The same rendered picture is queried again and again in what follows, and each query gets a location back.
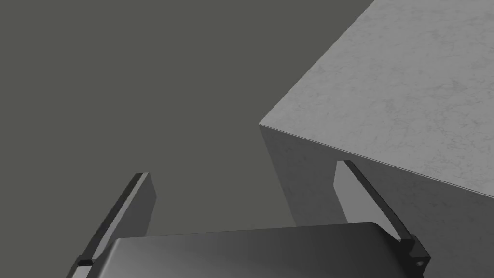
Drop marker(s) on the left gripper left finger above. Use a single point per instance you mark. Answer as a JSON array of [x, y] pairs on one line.
[[131, 210]]

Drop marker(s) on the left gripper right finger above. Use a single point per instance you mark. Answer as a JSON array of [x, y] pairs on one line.
[[361, 200]]

